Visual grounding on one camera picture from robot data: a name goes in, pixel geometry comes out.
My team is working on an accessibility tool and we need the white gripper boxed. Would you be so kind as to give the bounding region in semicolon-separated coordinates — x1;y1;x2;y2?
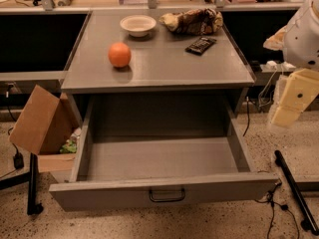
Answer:
263;0;319;128

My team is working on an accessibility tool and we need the orange fruit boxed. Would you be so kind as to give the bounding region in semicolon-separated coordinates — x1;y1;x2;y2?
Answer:
108;42;132;68

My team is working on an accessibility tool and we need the open grey top drawer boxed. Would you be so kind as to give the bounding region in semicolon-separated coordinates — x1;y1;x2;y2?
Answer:
50;93;278;211

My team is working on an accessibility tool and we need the white power strip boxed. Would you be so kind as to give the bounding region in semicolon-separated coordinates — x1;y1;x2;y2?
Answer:
265;61;295;71

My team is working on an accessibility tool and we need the crumpled brown snack bag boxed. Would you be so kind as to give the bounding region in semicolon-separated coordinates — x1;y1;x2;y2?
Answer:
159;8;223;36

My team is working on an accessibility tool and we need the grey cabinet counter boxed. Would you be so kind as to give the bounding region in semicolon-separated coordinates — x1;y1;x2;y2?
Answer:
62;9;255;94

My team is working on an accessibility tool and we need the white bowl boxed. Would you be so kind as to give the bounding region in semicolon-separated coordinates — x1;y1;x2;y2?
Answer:
120;15;157;38

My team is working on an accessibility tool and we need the black metal leg right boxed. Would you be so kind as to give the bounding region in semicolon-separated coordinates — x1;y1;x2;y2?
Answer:
274;150;319;236

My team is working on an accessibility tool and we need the black metal leg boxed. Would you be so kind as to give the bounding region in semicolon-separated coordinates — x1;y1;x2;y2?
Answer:
27;153;43;215
274;150;319;236

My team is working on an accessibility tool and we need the green packet in box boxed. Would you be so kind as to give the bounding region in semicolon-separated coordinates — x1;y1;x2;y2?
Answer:
60;139;77;153

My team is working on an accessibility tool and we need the brown cardboard box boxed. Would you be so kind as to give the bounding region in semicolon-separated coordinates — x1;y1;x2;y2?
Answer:
9;85;81;172

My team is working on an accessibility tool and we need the black power adapter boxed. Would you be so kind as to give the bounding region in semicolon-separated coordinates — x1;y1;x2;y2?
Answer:
13;152;24;169

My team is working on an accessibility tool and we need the black metal leg left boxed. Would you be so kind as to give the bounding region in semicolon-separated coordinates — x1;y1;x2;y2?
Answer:
27;153;43;215

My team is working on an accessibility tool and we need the black floor cable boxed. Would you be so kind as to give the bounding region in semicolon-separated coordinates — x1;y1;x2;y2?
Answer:
254;179;301;239

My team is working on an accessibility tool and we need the black drawer handle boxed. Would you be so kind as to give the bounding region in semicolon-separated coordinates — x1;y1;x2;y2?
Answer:
149;188;185;203

